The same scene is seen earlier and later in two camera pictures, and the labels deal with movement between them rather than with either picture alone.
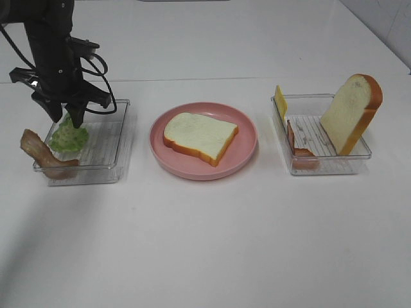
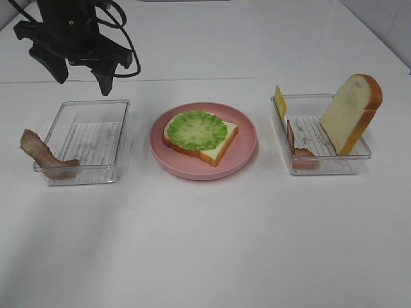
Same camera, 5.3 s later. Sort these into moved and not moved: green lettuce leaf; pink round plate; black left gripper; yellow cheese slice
Moved: green lettuce leaf; black left gripper
Not moved: pink round plate; yellow cheese slice
